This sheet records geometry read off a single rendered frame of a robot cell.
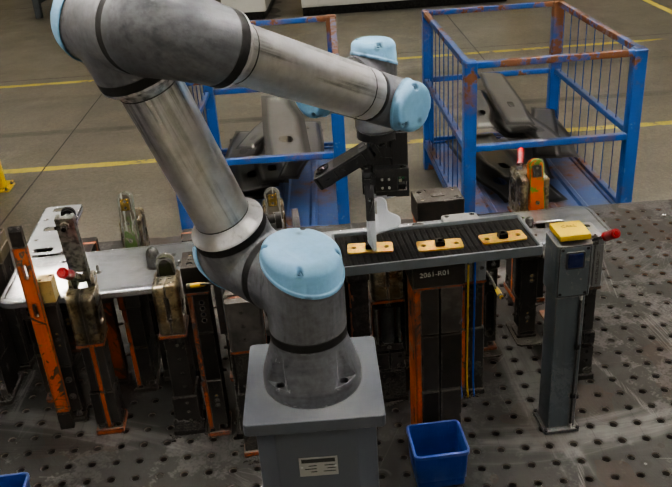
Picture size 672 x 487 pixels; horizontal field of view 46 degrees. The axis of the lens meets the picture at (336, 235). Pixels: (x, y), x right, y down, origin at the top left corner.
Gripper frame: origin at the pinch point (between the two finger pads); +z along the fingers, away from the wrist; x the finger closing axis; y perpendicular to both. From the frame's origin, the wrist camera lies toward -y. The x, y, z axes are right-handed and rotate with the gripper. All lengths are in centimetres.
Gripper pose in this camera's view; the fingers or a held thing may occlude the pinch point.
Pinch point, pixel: (369, 233)
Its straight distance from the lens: 146.5
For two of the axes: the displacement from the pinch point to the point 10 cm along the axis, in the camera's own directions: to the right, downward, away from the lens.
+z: 0.6, 8.9, 4.5
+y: 10.0, -0.5, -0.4
